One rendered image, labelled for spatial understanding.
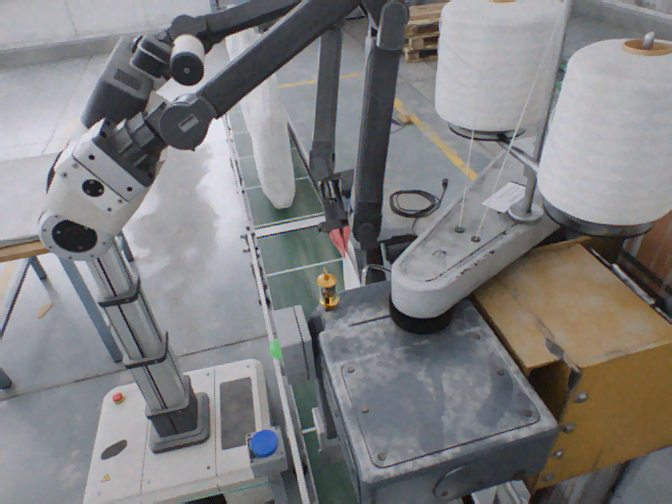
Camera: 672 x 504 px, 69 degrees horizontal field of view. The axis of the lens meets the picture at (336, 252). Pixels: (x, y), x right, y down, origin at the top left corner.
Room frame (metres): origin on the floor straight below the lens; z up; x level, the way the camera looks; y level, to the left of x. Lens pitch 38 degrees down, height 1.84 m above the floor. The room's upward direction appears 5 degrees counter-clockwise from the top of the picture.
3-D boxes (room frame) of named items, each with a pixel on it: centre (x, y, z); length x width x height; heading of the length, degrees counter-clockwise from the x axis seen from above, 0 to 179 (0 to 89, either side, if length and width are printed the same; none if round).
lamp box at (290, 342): (0.49, 0.07, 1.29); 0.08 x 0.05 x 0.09; 12
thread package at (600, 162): (0.46, -0.31, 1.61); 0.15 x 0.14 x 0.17; 12
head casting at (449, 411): (0.41, -0.09, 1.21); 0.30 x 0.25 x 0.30; 12
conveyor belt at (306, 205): (3.23, 0.45, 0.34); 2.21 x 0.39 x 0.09; 12
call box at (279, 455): (0.60, 0.20, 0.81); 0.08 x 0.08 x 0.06; 12
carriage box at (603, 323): (0.51, -0.42, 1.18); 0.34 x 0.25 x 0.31; 102
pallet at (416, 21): (6.34, -1.54, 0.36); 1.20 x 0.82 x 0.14; 98
